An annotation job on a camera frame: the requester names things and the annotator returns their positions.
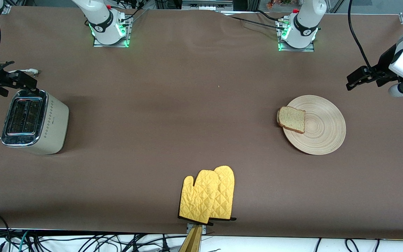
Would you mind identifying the round pale wooden plate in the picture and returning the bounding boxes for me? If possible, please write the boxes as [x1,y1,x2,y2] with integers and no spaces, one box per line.
[283,95,346,155]

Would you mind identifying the slice of brown bread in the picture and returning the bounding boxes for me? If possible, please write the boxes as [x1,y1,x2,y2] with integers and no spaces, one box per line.
[277,106,306,134]

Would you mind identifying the cream and chrome toaster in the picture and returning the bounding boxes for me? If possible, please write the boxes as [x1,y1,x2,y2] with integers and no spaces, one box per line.
[1,89,70,155]

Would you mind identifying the yellow quilted oven mitt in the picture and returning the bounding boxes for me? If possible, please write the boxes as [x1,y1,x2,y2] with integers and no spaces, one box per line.
[208,166,237,222]
[178,170,220,225]

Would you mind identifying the yellow wooden bar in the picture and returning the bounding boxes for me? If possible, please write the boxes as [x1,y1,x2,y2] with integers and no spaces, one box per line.
[178,225,203,252]

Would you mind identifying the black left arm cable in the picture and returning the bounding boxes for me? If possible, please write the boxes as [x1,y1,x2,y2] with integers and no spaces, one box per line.
[348,0,375,70]

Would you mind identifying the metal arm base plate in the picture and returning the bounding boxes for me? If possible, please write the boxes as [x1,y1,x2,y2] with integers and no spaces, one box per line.
[93,16,132,48]
[277,19,316,53]

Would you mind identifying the black cable on table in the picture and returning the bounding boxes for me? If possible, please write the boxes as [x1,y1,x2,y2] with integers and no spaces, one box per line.
[219,10,286,30]

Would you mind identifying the black base connector cables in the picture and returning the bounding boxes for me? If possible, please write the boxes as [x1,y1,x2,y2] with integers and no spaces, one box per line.
[109,0,150,23]

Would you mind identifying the teal cable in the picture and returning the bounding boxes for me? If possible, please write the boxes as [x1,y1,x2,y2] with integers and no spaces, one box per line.
[17,230,31,252]

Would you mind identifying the metal frame rail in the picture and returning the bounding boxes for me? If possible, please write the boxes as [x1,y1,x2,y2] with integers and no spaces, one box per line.
[154,0,249,11]

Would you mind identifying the black cable bundle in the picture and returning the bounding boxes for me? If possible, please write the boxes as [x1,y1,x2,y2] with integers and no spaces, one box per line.
[30,233,188,252]

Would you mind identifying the small metal table bracket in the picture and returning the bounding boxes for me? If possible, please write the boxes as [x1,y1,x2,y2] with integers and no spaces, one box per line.
[186,223,207,235]

